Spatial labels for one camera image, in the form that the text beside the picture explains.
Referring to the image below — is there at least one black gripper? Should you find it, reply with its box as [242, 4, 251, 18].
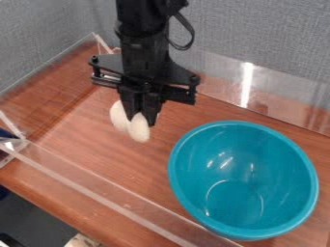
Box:
[90, 31, 201, 126]

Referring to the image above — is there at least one white toy mushroom brown cap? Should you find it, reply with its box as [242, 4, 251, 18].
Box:
[110, 100, 151, 143]

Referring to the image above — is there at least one blue plastic bowl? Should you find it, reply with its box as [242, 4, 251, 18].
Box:
[167, 121, 320, 240]

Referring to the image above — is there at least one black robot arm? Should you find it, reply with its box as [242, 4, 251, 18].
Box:
[90, 0, 201, 125]

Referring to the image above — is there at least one clear acrylic left barrier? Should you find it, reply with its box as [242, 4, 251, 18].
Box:
[0, 32, 104, 96]

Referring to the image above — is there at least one clear acrylic barrier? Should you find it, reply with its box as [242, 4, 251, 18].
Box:
[0, 32, 104, 96]
[16, 140, 241, 247]
[170, 45, 330, 136]

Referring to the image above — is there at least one clear acrylic back barrier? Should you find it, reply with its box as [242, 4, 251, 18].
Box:
[170, 45, 330, 136]

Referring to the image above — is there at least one clear acrylic front barrier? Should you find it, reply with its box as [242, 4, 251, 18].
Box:
[16, 140, 241, 247]

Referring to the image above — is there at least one clear acrylic corner bracket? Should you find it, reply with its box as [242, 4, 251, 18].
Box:
[92, 33, 122, 62]

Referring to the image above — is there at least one black cable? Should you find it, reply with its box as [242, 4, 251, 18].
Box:
[165, 12, 197, 51]

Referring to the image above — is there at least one clear acrylic left bracket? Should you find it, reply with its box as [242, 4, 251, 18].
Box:
[0, 110, 28, 169]

